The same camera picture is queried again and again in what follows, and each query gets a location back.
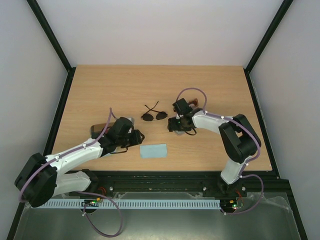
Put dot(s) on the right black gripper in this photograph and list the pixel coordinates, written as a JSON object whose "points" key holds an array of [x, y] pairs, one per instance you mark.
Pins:
{"points": [[172, 124]]}

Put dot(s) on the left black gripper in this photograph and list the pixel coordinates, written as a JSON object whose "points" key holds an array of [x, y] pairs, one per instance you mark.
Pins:
{"points": [[136, 139]]}

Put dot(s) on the blue cleaning cloth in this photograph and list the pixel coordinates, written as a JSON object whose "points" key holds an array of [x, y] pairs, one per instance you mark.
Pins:
{"points": [[153, 151]]}

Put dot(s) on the brown rectangular sunglasses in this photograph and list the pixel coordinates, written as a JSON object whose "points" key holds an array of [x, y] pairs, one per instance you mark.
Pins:
{"points": [[193, 103]]}

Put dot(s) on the pink glasses case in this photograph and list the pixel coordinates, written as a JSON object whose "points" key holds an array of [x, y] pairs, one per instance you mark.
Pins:
{"points": [[180, 132]]}

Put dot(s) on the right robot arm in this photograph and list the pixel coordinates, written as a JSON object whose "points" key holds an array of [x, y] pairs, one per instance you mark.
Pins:
{"points": [[241, 143]]}

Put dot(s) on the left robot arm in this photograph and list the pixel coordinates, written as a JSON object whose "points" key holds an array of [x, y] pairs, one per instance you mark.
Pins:
{"points": [[46, 176]]}

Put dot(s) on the black round sunglasses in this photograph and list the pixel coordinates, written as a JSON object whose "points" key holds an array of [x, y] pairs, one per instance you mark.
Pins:
{"points": [[153, 115]]}

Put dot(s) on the brown plaid glasses case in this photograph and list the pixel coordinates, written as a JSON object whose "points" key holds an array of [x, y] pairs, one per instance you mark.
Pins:
{"points": [[95, 130]]}

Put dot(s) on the metal floor plate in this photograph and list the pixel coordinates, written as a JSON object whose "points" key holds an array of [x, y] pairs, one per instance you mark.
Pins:
{"points": [[266, 222]]}

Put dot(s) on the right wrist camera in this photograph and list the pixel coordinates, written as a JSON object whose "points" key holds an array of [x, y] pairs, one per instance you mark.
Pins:
{"points": [[177, 110]]}

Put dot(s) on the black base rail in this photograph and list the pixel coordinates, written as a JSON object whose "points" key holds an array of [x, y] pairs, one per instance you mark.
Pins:
{"points": [[206, 183]]}

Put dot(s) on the light blue cable duct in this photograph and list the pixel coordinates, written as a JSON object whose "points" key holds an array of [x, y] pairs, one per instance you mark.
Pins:
{"points": [[135, 204]]}

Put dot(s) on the right black frame post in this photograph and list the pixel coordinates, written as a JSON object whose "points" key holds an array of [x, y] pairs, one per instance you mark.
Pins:
{"points": [[278, 17]]}

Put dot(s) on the black frame post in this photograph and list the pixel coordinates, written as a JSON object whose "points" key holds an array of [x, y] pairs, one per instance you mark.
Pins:
{"points": [[41, 18], [278, 17]]}

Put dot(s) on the left black frame post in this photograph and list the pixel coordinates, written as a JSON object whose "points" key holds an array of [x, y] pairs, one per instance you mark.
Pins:
{"points": [[41, 18]]}

